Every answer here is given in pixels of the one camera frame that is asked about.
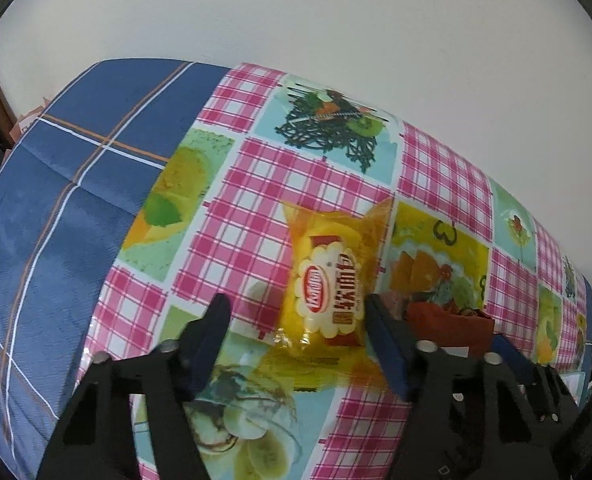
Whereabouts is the yellow bread packet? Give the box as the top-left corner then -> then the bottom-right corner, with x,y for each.
273,197 -> 397,391

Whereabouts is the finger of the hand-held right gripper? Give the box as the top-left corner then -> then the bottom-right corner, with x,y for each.
438,385 -> 484,480
493,334 -> 579,423

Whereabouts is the checkered fruit print tablecloth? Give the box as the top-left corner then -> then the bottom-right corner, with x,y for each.
76,62 -> 592,480

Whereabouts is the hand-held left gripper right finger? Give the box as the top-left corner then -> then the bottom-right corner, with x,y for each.
365,294 -> 559,480

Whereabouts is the red brown snack box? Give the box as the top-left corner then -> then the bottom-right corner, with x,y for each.
381,290 -> 497,361

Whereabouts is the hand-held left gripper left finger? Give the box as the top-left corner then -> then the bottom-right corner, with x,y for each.
36,292 -> 233,480

